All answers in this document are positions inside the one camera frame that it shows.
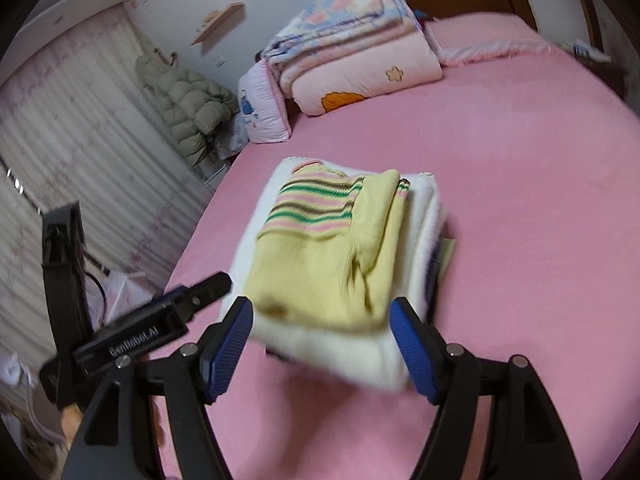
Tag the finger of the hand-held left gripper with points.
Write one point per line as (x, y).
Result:
(205, 292)

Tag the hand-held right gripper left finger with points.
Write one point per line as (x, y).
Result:
(230, 345)

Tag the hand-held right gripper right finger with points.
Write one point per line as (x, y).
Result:
(415, 350)

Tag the stack of clothes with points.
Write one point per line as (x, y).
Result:
(340, 355)

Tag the yellow striped sweater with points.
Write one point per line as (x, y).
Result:
(310, 270)

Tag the white plastic bag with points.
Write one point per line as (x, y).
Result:
(127, 285)

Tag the yellow-green folded garment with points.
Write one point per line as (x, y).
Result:
(448, 257)

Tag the pink bed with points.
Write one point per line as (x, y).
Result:
(525, 210)

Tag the olive puffer jacket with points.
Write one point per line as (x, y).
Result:
(190, 105)

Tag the small printed pillow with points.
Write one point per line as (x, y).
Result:
(262, 110)

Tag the white floral curtain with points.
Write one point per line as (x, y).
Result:
(75, 135)

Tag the pink folded quilt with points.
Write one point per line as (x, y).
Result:
(360, 75)

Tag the blue pink patterned quilt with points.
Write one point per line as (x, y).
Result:
(345, 10)

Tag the white curtain pelmet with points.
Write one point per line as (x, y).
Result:
(75, 5)

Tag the pink fringed pillow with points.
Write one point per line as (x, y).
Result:
(480, 35)

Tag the dark nightstand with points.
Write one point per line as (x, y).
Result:
(600, 67)

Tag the wooden wall shelf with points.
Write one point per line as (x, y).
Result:
(220, 22)

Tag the brown wooden door frame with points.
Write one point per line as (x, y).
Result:
(587, 10)

